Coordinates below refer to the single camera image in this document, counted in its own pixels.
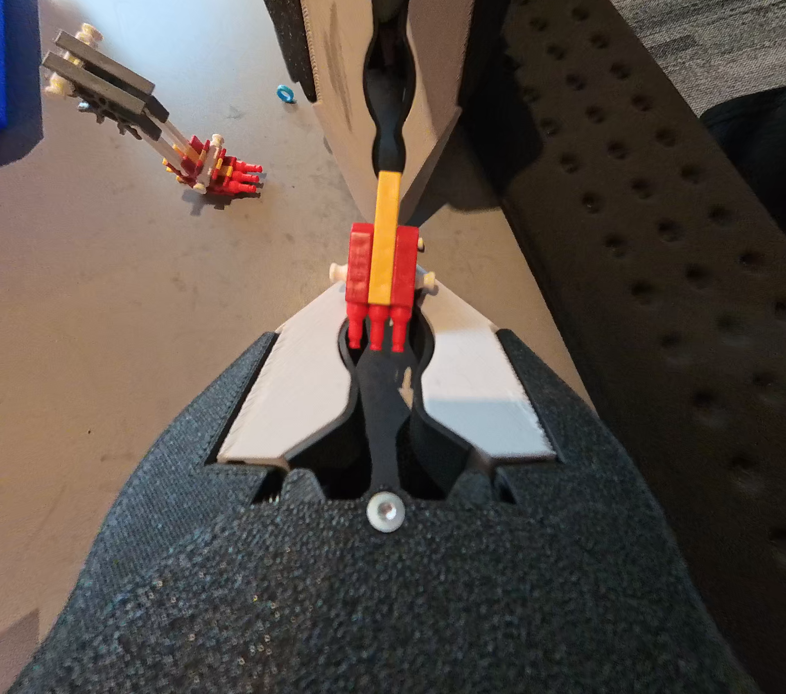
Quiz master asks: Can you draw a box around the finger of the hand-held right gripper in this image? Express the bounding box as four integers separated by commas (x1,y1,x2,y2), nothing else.
395,0,480,228
294,0,386,215

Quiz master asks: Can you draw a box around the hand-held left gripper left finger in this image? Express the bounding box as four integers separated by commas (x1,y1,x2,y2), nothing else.
216,281,362,470

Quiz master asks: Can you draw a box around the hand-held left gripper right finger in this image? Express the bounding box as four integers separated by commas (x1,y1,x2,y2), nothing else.
419,292,560,466

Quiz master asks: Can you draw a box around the red and yellow toy assembly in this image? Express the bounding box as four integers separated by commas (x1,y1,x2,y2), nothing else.
328,171,438,354

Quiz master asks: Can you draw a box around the grey and red toy model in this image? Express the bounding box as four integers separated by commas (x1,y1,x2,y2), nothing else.
40,23,265,197

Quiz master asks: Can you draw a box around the black dimpled pad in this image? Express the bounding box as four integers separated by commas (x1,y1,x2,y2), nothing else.
500,0,786,694

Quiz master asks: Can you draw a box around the blue plastic bin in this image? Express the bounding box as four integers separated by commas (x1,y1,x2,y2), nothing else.
0,0,12,129

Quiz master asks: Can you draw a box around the person's dark clothed leg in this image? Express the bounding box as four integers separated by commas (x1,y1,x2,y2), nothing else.
700,91,786,228

